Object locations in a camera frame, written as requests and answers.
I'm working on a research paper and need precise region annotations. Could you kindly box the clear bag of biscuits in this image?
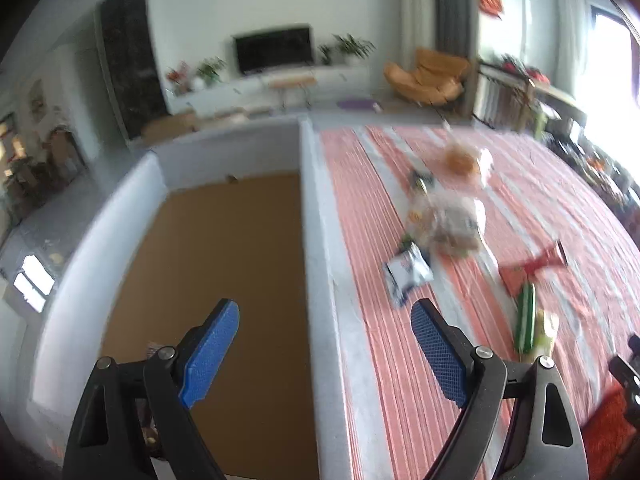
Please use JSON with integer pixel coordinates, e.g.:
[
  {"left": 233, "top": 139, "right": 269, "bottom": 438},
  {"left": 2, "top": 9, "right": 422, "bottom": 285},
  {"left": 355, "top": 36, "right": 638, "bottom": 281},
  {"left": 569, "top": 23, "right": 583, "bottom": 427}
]
[{"left": 406, "top": 191, "right": 486, "bottom": 258}]

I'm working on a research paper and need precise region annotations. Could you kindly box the orange lounge chair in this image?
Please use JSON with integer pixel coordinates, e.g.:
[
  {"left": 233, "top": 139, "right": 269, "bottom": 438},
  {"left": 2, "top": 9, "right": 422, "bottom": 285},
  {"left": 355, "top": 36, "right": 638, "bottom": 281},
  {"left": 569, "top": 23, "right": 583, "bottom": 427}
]
[{"left": 383, "top": 48, "right": 471, "bottom": 106}]

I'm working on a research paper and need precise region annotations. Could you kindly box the green potted plant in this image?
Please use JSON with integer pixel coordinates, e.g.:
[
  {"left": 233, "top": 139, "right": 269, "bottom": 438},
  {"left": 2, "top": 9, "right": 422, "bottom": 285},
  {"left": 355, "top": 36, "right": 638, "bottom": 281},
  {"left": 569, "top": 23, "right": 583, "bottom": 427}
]
[{"left": 334, "top": 34, "right": 375, "bottom": 66}]

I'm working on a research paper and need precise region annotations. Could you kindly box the blue white snack bag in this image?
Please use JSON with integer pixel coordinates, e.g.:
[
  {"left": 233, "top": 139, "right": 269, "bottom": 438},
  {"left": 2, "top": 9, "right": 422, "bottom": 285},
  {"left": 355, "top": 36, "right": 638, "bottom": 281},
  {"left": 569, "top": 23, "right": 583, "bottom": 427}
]
[{"left": 383, "top": 243, "right": 434, "bottom": 308}]

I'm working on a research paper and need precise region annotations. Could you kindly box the striped red grey tablecloth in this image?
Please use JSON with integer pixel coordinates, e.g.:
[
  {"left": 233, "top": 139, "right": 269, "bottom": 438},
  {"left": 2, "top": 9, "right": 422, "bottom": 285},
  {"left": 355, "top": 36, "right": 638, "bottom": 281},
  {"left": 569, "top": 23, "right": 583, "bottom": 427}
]
[{"left": 320, "top": 126, "right": 639, "bottom": 479}]

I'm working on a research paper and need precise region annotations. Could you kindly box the black television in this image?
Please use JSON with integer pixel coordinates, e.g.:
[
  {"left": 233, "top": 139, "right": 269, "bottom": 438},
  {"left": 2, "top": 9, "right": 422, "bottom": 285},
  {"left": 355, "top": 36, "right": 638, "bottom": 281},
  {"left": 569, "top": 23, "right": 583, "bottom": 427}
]
[{"left": 233, "top": 25, "right": 314, "bottom": 76}]

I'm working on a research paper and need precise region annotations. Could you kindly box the small green white packet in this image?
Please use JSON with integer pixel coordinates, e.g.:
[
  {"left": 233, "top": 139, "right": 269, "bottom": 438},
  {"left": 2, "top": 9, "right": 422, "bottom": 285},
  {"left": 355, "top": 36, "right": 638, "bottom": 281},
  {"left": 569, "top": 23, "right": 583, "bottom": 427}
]
[{"left": 409, "top": 169, "right": 435, "bottom": 194}]

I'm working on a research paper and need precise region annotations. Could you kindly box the green snack stick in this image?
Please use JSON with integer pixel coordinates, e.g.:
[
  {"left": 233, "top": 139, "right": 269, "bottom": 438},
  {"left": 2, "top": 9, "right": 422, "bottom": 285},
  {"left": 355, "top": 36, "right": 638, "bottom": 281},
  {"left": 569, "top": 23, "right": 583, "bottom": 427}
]
[{"left": 514, "top": 282, "right": 537, "bottom": 354}]

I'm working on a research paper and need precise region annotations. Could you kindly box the small potted plant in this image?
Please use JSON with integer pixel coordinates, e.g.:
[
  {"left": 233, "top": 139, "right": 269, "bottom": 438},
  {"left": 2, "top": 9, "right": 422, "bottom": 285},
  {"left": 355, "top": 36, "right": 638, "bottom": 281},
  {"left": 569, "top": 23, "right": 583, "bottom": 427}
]
[{"left": 318, "top": 44, "right": 333, "bottom": 66}]

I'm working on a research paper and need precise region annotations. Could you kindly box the pale green wafer pack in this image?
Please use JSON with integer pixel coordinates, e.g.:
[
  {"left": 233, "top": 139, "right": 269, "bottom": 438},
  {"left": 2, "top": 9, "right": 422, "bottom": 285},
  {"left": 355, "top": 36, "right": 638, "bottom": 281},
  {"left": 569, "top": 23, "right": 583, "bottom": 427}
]
[{"left": 528, "top": 309, "right": 560, "bottom": 362}]

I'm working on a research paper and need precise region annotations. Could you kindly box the white storage box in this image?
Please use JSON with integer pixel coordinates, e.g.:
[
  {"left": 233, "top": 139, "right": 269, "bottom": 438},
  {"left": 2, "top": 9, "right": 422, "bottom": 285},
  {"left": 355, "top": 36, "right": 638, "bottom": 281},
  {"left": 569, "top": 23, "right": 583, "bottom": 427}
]
[{"left": 30, "top": 116, "right": 393, "bottom": 479}]

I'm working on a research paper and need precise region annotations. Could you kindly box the wooden bench stool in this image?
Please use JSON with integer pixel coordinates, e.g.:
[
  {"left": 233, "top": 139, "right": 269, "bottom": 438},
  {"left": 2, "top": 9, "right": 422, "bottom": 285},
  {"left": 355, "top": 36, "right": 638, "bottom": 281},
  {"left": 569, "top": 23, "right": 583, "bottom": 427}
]
[{"left": 268, "top": 76, "right": 318, "bottom": 112}]

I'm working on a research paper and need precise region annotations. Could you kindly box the white tv cabinet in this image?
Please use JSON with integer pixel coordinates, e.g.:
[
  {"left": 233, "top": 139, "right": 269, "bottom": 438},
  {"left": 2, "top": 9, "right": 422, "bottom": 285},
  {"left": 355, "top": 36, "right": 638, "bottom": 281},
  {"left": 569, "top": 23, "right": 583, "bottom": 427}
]
[{"left": 164, "top": 62, "right": 388, "bottom": 117}]

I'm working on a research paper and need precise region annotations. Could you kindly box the bread in clear bag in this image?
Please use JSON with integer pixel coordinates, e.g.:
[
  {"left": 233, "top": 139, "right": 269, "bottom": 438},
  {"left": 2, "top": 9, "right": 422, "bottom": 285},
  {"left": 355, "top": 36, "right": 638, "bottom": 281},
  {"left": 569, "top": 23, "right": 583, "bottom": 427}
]
[{"left": 445, "top": 143, "right": 494, "bottom": 186}]

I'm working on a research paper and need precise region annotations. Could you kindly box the dark wooden chair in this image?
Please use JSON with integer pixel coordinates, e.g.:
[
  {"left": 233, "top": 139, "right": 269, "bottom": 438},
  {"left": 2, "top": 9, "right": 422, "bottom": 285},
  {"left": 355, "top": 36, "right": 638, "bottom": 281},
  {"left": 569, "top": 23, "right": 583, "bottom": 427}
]
[{"left": 472, "top": 61, "right": 535, "bottom": 133}]

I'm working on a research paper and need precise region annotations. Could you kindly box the red flower plant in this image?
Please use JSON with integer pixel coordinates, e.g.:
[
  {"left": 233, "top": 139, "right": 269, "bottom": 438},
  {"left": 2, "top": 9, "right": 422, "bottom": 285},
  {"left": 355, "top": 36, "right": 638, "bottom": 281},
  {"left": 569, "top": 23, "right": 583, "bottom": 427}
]
[{"left": 165, "top": 62, "right": 190, "bottom": 96}]

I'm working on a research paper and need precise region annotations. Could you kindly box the dark tall cabinet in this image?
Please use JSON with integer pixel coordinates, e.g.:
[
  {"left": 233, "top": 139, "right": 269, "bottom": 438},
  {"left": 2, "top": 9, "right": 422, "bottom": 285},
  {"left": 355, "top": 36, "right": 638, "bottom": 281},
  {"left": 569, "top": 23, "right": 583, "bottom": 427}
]
[{"left": 96, "top": 0, "right": 167, "bottom": 142}]

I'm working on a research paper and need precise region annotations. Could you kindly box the red snack packet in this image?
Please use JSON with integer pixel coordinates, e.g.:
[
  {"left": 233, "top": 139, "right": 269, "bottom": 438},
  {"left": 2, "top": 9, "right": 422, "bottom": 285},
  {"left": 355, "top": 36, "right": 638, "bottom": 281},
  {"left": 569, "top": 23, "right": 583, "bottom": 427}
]
[{"left": 498, "top": 240, "right": 567, "bottom": 298}]

